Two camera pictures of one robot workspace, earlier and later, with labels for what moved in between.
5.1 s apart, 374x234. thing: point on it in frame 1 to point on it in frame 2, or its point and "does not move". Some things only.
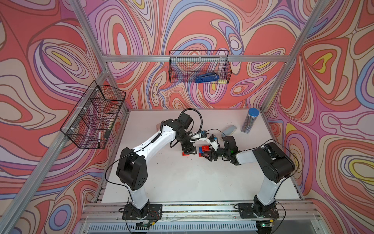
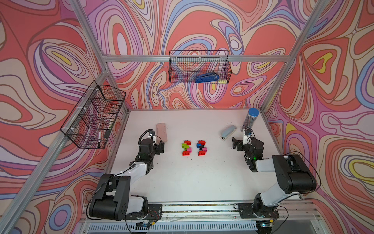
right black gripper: [210, 154] to [239, 144]
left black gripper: [189, 148] to [158, 150]
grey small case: [228, 129] does not move
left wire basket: [90, 124] does not move
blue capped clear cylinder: [252, 116] does not move
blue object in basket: [207, 77] does not move
